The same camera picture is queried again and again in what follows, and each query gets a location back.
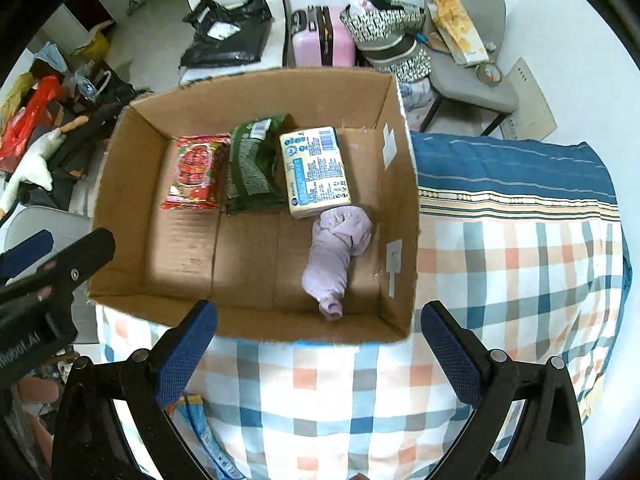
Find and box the lilac cloth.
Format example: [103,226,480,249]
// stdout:
[301,207,374,319]

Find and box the grey chair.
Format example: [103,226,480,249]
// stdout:
[415,0,521,136]

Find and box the plaid bed blanket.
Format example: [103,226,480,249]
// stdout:
[95,132,632,480]

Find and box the black and white patterned bag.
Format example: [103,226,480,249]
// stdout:
[341,0,432,83]

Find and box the pink suitcase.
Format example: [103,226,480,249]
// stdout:
[291,5,357,68]

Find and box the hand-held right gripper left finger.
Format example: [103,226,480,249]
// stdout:
[51,300,219,480]

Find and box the red plastic bag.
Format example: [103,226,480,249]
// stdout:
[0,76,61,173]

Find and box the blue snack wrapper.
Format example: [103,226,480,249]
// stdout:
[167,394,238,480]

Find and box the red snack packet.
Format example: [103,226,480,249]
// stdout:
[159,134,232,211]

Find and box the yellow tissue pack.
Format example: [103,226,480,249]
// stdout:
[279,126,353,220]

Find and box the white goose plush toy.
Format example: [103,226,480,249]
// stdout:
[0,116,90,221]

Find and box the brown cardboard box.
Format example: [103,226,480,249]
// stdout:
[88,67,421,344]

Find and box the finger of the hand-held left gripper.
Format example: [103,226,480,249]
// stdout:
[0,228,116,306]
[0,230,54,278]

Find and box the round tin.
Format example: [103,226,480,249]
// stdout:
[476,62,502,87]

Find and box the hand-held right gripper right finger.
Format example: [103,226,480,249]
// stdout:
[420,300,587,480]

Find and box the black plastic bag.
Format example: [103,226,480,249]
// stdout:
[179,0,274,70]

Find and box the green snack packet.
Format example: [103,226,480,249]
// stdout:
[223,113,296,215]

